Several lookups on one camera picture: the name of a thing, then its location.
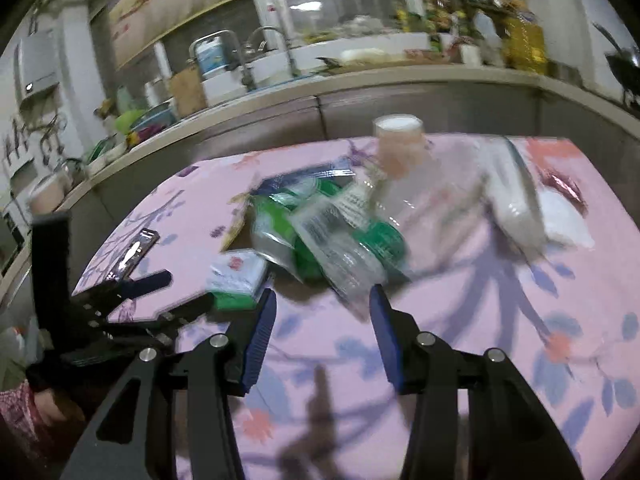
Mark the dark blue drink carton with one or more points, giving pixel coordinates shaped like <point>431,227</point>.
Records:
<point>300,179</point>

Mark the green plastic bowl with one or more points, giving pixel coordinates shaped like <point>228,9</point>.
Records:
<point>127,120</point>

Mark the pink floral tablecloth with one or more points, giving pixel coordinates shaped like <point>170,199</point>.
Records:
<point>475,310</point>

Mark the wooden cutting board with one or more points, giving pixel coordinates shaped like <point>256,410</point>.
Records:
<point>187,92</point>

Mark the green label plastic bottle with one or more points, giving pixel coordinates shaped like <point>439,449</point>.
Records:
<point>350,255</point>

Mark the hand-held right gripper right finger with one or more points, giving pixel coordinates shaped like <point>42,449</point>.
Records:
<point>386,340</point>

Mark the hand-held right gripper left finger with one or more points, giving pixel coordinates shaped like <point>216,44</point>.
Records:
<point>257,340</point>

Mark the dark red foil wrapper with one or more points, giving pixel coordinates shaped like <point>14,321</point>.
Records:
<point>567,185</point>

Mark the floral wall cabinet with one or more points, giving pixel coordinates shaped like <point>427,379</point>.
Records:
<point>175,2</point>

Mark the grey kitchen counter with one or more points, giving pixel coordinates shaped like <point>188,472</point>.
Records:
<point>450,105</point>

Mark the blue plastic basin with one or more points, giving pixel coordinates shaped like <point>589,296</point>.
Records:
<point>156,117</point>

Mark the soft tissue pack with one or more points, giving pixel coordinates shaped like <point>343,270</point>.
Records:
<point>515,200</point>

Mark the white wall water heater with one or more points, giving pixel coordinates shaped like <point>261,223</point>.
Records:
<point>35,75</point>

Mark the green plastic wrapper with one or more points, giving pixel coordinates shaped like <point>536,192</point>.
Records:
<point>272,230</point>

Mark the pink paper cup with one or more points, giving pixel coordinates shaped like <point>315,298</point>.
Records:
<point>400,152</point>

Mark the yellow cooking oil bottle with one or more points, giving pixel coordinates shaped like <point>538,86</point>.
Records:
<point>525,45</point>

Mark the white tissue paper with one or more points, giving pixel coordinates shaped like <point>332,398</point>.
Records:
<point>565,222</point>

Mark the black small packet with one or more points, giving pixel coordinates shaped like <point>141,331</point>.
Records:
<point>137,252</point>

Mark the yellow snack wrapper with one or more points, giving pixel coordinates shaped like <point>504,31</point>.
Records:
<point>234,230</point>

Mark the white and green small packet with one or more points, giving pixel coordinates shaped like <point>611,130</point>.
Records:
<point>235,275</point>

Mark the person's floral clothing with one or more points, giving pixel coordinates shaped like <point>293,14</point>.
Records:
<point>17,420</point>

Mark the chrome sink faucet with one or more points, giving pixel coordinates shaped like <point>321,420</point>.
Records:
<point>272,47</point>

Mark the white and blue bucket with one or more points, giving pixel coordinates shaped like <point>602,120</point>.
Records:
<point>212,57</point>

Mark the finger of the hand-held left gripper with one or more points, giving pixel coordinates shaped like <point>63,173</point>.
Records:
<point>145,282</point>
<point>192,305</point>

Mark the black wok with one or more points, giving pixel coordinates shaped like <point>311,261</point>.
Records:
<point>622,62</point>

